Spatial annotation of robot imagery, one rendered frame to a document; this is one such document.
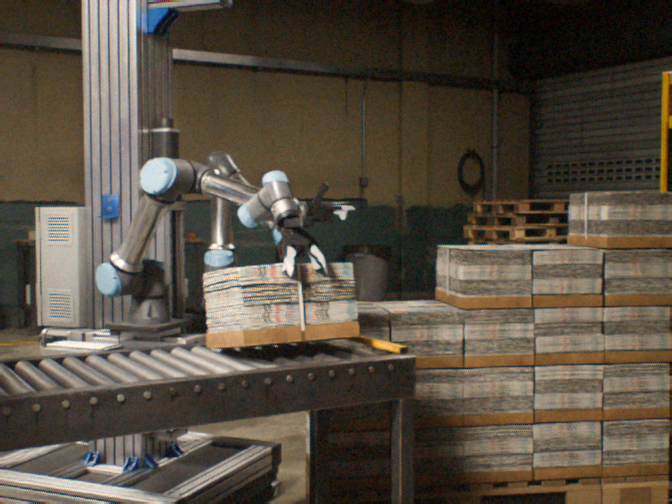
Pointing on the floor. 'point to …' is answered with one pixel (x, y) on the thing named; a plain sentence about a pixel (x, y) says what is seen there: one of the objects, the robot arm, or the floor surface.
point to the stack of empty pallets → (518, 222)
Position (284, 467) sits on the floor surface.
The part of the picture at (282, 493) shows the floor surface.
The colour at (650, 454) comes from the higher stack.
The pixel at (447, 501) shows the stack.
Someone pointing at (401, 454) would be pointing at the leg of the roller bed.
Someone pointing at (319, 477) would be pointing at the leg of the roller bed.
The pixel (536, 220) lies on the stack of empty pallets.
